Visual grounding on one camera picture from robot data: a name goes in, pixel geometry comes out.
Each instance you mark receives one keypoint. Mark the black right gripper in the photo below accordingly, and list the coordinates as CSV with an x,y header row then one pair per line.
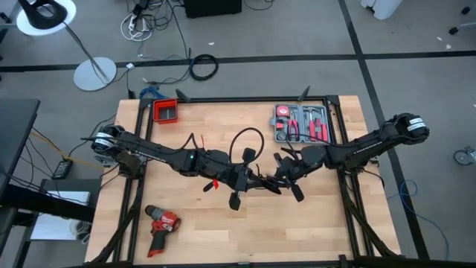
x,y
294,167

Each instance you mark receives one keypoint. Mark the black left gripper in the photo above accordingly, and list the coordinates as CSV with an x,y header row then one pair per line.
x,y
241,178

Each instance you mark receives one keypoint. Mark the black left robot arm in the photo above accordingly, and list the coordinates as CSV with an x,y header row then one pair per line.
x,y
156,150

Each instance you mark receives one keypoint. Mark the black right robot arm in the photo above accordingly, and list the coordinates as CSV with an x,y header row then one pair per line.
x,y
372,145

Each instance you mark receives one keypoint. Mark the black round bit holder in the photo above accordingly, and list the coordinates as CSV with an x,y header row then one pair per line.
x,y
282,136

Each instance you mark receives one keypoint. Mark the red tape measure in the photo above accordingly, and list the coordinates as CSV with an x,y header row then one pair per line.
x,y
282,111

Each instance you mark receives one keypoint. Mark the grey tool case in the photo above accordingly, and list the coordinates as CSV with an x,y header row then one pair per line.
x,y
300,111

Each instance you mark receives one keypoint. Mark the red plastic bin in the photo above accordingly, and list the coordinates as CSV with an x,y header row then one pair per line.
x,y
156,111

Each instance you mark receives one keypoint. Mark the black box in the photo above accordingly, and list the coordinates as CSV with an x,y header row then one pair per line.
x,y
212,7

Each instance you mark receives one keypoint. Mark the grey caster wheel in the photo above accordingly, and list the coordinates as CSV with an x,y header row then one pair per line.
x,y
463,157

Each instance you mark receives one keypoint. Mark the black side table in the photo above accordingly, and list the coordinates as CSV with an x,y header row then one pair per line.
x,y
70,184

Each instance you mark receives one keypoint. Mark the white plastic object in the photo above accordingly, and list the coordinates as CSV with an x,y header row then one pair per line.
x,y
383,7

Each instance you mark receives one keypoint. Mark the floor lamp with round base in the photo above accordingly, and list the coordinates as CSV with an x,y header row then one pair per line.
x,y
94,74

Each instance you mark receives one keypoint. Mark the black power brick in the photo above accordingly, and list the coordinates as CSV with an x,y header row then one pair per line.
x,y
62,168

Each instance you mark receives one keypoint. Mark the white panel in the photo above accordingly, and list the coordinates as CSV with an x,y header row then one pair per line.
x,y
56,227

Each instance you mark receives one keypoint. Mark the office chair base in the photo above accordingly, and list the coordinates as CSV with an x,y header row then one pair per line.
x,y
453,31

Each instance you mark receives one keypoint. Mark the black desk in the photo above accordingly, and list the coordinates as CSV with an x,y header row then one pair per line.
x,y
15,126

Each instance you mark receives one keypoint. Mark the black aluminium table frame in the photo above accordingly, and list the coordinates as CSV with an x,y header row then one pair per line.
x,y
241,99

